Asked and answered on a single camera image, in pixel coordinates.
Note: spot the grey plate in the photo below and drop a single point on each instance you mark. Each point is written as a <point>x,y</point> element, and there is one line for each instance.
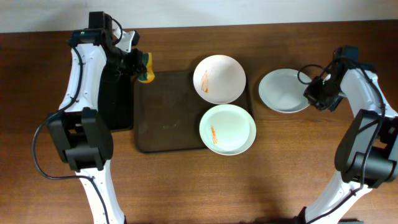
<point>281,91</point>

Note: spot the pale green plate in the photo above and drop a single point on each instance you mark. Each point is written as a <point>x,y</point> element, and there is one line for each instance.
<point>227,129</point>

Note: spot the small black tray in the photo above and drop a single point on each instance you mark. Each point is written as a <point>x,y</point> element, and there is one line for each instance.
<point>115,101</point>

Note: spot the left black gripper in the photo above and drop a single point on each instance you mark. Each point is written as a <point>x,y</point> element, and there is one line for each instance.
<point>137,62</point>

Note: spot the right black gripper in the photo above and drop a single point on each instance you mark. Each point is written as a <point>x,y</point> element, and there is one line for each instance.
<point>319,100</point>

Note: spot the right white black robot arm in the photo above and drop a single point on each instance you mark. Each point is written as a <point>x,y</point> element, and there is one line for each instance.
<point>366,157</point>

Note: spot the white plate with orange stain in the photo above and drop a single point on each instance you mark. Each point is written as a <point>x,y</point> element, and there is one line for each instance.
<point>219,79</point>

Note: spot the yellow green sponge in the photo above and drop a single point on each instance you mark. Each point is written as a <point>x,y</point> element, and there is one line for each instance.
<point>146,73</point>

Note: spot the dark base plate corner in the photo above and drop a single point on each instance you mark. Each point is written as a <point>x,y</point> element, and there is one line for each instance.
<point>345,222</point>

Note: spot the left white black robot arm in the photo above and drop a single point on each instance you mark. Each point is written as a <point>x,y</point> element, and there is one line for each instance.
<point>97,102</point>

